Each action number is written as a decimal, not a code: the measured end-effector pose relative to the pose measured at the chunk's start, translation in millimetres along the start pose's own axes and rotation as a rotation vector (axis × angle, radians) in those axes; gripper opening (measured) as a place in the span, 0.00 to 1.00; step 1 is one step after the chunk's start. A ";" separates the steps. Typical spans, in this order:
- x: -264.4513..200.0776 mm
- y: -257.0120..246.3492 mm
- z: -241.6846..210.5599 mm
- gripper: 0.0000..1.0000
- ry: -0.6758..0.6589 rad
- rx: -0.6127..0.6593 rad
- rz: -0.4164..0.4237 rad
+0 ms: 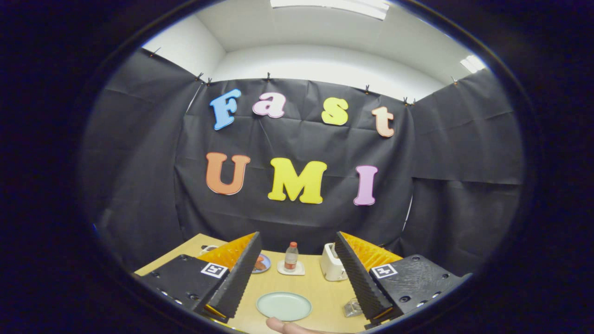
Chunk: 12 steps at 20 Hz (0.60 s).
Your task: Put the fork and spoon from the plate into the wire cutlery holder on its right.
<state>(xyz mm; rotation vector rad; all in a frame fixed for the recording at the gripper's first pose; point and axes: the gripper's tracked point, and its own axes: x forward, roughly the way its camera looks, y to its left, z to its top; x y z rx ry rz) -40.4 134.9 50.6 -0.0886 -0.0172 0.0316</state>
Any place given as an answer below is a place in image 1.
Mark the blue plate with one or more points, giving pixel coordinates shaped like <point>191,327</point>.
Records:
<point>265,265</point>

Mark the clear water bottle red cap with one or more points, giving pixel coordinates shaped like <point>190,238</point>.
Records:
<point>291,257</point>

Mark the long ceiling light panel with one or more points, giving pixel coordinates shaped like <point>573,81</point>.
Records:
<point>334,5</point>

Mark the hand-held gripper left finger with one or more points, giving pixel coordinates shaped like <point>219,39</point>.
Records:
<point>241,278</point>

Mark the small ceiling light panel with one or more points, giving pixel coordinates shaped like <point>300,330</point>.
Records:
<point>472,64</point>

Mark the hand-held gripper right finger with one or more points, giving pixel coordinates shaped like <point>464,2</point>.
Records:
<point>359,278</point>

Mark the pale green round plate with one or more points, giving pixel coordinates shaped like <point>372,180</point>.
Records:
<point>284,306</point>

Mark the white square coaster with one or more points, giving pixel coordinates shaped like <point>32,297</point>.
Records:
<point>300,270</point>

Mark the white divided sauce dish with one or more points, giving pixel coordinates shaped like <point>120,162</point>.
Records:
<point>209,249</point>

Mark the cream white toaster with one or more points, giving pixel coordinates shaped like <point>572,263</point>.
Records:
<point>330,269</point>

